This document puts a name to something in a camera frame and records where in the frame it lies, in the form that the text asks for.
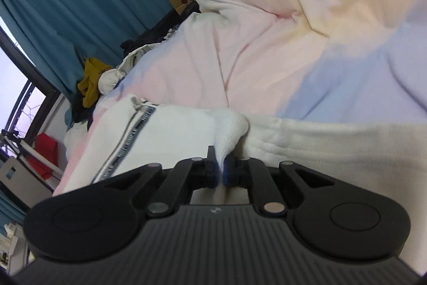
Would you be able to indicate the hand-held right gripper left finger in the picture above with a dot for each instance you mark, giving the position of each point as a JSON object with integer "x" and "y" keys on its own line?
{"x": 212, "y": 171}

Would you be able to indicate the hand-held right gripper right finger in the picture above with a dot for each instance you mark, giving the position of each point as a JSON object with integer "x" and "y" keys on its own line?
{"x": 230, "y": 172}

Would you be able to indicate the white garment with black stripe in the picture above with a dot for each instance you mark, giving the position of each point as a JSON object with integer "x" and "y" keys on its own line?
{"x": 173, "y": 134}

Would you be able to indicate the dark clothes pile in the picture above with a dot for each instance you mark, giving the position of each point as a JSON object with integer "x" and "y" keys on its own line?
{"x": 78, "y": 113}

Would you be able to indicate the pastel rainbow blanket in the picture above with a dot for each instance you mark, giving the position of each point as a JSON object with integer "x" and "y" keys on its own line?
{"x": 267, "y": 54}

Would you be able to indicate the cream puffy jacket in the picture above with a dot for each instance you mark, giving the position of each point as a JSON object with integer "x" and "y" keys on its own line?
{"x": 133, "y": 58}

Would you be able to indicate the black cloth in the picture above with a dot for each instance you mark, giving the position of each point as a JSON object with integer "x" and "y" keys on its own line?
{"x": 156, "y": 31}

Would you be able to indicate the mustard yellow cloth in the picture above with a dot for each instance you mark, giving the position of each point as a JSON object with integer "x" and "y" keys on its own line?
{"x": 91, "y": 78}

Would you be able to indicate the red cloth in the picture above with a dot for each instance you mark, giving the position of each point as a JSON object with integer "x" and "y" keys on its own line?
{"x": 45, "y": 151}

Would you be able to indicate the white cabinet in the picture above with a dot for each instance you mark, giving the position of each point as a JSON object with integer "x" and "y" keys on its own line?
{"x": 20, "y": 181}

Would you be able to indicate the window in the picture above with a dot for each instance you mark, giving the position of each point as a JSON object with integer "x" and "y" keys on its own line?
{"x": 13, "y": 84}

